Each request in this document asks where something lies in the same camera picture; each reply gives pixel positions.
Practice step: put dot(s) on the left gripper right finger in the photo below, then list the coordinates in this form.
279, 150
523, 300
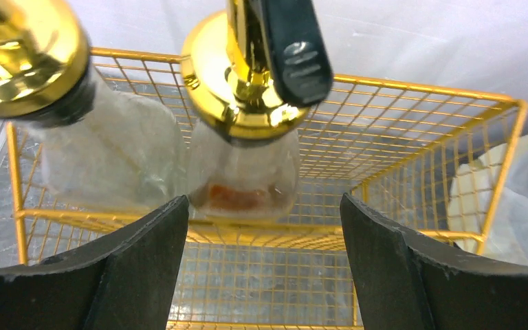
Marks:
407, 280

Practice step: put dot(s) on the clear oil bottle gold spout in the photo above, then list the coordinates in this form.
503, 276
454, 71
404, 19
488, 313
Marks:
101, 149

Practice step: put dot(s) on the yellow wire rack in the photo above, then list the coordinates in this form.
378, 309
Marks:
433, 158

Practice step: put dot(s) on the brown-sauce bottle gold spout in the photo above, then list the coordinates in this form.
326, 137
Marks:
252, 72

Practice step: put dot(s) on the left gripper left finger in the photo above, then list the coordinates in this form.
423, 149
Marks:
123, 280

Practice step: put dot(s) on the bin with plastic liner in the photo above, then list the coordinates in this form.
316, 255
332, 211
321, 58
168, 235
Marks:
510, 205

